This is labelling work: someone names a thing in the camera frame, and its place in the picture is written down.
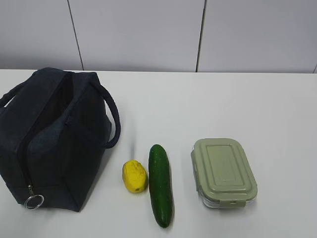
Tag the dark navy lunch bag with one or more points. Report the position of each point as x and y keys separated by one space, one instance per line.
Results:
x=54 y=130

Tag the green cucumber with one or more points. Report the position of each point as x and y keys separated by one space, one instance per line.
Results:
x=160 y=186

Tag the green lid food container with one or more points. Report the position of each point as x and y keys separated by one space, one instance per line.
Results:
x=223 y=176

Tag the yellow lemon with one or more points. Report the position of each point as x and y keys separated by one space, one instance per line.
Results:
x=134 y=176

